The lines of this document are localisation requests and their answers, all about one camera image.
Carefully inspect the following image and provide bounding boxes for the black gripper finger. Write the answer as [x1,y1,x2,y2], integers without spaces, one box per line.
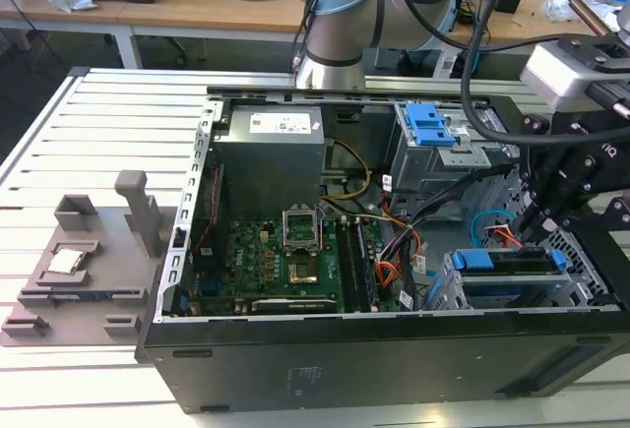
[514,147,542,245]
[540,161,597,245]

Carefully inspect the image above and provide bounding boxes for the red orange disk power wire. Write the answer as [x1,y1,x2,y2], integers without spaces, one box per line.
[483,224,546,258]

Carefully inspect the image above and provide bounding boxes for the hard disk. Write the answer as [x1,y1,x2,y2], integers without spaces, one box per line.
[450,245,566,275]

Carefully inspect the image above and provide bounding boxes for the metal disk bay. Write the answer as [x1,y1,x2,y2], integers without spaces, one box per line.
[439,244,600,312]

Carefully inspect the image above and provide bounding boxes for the black RAM slot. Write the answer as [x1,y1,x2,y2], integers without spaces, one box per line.
[352,220,374,310]
[338,220,356,313]
[359,220,381,304]
[345,220,365,312]

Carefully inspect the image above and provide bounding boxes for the grey metal drive cage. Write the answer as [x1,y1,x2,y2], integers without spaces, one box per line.
[387,99,519,194]

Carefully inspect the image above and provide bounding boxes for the light wooden desk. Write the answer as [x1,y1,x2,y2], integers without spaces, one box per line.
[450,0,630,45]
[0,0,319,71]

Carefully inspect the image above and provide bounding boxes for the metal socket cover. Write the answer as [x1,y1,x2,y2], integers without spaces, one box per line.
[279,205,322,258]

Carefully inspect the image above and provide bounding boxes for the CPU socket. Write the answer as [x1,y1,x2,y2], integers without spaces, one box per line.
[286,257,322,287]

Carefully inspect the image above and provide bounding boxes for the black PC case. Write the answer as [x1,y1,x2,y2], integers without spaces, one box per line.
[135,85,630,417]

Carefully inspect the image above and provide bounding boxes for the black graphics card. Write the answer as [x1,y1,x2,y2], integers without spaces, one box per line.
[249,297,342,315]

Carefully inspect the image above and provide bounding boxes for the grey power supply unit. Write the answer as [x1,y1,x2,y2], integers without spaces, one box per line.
[210,104,327,206]

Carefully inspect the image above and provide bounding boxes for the green motherboard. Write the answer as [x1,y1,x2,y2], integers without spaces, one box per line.
[189,214,401,317]

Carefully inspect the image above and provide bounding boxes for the black case fan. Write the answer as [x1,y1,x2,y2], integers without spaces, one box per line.
[188,160,228,273]

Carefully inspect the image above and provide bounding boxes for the grey parts rack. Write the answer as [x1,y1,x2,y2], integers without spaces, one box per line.
[0,168,172,349]

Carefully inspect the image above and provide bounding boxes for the silver CPU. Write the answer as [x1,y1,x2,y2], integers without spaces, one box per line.
[45,247,91,275]

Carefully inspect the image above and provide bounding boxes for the blue SATA disk wire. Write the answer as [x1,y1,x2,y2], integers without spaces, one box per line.
[469,203,519,251]

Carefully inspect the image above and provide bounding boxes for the black cable bundle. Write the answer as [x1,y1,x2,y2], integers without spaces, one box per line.
[396,161,518,312]

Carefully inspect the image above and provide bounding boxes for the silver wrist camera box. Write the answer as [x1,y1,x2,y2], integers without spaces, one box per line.
[520,42,596,112]

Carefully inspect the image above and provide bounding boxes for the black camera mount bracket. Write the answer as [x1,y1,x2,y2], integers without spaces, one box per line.
[554,35,630,115]

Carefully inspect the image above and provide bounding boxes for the blue plastic drive bracket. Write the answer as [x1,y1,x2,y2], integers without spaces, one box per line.
[405,101,458,150]

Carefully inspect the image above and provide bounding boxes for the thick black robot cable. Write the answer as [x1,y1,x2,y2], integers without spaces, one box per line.
[459,0,562,148]

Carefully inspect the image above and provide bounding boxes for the orange red wire bundle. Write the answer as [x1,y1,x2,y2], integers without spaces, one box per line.
[374,229,425,294]

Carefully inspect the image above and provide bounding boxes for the yellow black wire bundle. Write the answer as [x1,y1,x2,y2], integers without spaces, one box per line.
[322,139,374,202]

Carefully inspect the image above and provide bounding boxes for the wire locking lever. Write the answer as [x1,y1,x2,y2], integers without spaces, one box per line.
[317,206,330,258]

